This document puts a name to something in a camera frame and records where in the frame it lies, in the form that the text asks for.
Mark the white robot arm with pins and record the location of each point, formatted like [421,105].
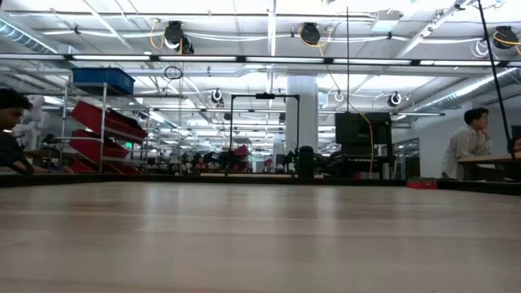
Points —
[38,118]

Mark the black background robot station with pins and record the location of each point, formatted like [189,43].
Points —
[264,96]

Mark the white building column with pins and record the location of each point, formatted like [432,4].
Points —
[301,101]

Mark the black monitor on cart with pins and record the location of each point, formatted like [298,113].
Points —
[358,128]

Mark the long light bar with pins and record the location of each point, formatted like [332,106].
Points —
[195,58]

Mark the metal shelf with red bins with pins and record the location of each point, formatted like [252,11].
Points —
[102,122]

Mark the small red box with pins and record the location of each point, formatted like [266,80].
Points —
[422,184]

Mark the blue storage bin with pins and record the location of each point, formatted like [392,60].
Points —
[102,77]

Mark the person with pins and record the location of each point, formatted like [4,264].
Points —
[10,150]
[464,144]

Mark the wooden table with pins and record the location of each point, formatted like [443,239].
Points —
[488,159]

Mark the thin black diagonal rod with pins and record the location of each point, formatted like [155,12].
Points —
[500,97]

